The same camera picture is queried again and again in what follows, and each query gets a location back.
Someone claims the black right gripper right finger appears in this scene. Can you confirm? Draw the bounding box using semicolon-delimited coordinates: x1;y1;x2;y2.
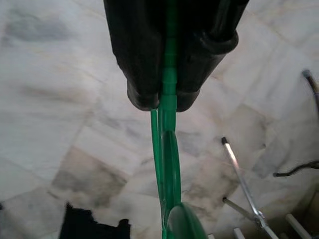
175;0;250;112

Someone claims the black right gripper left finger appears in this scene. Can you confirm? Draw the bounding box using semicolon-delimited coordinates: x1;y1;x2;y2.
103;0;166;112

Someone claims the green plastic hanger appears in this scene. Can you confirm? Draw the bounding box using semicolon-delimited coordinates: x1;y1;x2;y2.
150;0;207;239

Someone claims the black printed T-shirt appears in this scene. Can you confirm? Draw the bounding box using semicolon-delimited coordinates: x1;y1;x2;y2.
59;202;132;239

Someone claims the silver clothes rack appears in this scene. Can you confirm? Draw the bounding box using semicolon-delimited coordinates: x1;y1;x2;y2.
221;136;275;239

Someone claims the marble folding table red edge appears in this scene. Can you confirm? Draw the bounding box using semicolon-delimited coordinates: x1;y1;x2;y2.
273;70;319;177

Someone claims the black TV console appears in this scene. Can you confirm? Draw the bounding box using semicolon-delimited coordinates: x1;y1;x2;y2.
206;213;314;239

